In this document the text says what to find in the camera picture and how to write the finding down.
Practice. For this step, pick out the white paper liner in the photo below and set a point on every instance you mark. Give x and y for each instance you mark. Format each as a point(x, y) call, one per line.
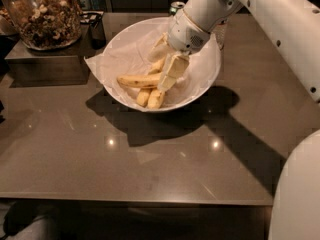
point(130, 50)

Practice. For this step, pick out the white bowl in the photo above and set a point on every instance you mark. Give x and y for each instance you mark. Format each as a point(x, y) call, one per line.
point(200, 84)

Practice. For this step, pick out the clear plastic water bottle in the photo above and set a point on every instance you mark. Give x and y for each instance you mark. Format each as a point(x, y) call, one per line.
point(220, 33)

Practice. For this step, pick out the small black container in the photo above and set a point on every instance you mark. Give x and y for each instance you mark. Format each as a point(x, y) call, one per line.
point(95, 29)

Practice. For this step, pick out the yellow banana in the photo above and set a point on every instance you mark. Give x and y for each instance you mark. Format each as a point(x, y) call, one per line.
point(143, 95)
point(156, 99)
point(139, 81)

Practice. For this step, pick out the glass jar of nuts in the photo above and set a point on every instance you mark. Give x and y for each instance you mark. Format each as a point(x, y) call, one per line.
point(45, 24)

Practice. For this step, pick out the dark metal box stand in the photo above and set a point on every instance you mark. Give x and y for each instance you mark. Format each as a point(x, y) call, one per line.
point(67, 66)

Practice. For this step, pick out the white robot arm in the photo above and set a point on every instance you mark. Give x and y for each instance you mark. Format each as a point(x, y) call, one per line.
point(293, 26)

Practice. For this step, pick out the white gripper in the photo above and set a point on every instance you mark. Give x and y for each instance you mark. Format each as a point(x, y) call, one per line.
point(185, 35)

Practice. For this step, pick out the green soda can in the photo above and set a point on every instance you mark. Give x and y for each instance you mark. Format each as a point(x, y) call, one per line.
point(175, 7)

